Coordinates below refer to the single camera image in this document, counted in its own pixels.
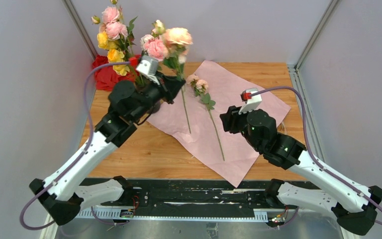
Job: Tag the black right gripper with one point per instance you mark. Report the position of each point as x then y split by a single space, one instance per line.
230 117

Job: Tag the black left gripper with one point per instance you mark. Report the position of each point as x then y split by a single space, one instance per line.
172 85

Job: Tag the cream ribbon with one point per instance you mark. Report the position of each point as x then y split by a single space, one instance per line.
282 128

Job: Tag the peach rose stem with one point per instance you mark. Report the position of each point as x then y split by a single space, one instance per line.
178 40
97 21
200 88

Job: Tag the yellow rose bunch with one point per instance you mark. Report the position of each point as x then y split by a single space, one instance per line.
117 51

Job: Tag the pink rose stem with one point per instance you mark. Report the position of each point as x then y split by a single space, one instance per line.
112 16
155 47

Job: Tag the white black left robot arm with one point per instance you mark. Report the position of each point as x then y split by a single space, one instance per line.
61 193

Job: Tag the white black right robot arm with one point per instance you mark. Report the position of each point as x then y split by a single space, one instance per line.
353 205

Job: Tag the black vase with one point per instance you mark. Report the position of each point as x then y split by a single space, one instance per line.
156 106

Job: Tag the red crumpled cloth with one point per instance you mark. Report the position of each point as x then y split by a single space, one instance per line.
106 78

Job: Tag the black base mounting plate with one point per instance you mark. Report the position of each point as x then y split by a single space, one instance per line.
190 200

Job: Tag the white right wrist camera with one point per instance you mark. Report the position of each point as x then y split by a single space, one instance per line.
250 102

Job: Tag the aluminium frame rail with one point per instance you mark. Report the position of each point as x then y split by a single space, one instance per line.
188 200

